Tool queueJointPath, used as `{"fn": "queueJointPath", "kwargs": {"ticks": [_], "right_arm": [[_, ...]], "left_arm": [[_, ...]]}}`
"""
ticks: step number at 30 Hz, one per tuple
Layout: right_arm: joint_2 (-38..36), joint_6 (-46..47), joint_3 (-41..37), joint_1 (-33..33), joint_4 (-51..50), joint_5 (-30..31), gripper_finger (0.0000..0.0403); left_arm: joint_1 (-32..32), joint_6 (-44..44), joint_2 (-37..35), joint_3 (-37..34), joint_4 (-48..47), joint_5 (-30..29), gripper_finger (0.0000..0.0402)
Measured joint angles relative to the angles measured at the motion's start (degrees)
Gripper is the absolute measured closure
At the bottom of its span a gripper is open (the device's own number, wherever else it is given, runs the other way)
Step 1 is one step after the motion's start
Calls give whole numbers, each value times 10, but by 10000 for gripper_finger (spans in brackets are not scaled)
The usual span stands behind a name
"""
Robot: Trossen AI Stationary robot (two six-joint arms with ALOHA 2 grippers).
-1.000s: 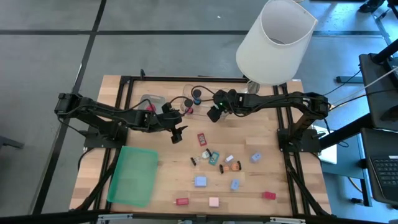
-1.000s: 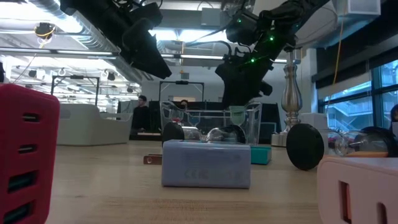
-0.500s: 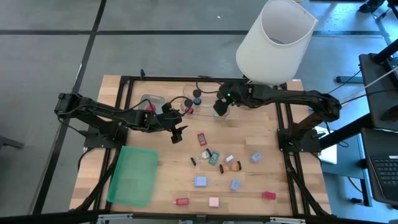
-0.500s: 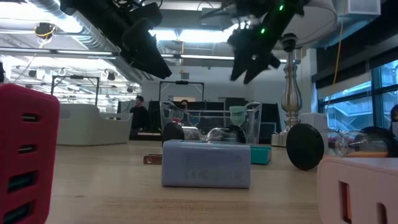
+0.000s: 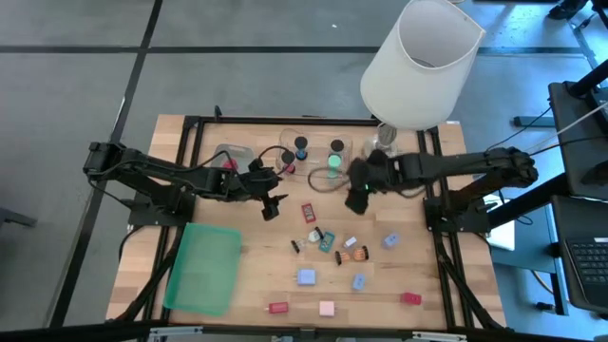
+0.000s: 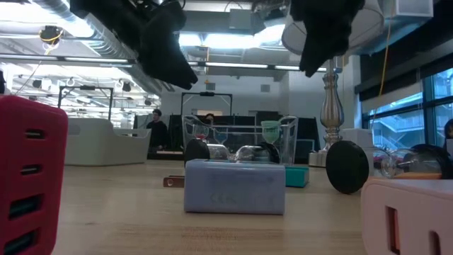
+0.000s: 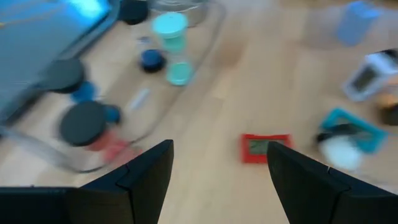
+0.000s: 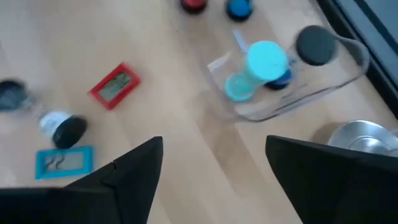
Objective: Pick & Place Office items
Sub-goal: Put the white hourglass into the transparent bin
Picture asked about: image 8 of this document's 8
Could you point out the clear plastic bin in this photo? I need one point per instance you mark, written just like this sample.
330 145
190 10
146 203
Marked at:
248 115

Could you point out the white sand hourglass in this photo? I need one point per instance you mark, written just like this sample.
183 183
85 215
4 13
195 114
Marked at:
70 130

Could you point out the red digital thermometer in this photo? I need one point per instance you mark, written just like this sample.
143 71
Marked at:
114 86

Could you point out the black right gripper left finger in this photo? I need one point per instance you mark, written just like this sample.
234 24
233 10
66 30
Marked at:
77 205

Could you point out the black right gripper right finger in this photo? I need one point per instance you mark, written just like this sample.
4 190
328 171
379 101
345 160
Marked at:
342 193

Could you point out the light blue sand hourglass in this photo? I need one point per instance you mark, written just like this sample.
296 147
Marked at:
238 8

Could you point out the teal digital thermometer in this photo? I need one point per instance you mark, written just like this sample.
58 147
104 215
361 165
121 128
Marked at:
63 161

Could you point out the red sand hourglass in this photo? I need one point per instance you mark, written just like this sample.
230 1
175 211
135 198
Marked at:
193 4

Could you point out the dark blue sand hourglass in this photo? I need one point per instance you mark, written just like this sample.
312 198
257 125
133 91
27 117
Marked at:
315 45

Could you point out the mint green hourglass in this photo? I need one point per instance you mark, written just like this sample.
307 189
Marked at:
267 60

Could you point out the silver table lamp white shade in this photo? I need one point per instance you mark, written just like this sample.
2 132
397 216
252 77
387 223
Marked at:
363 137

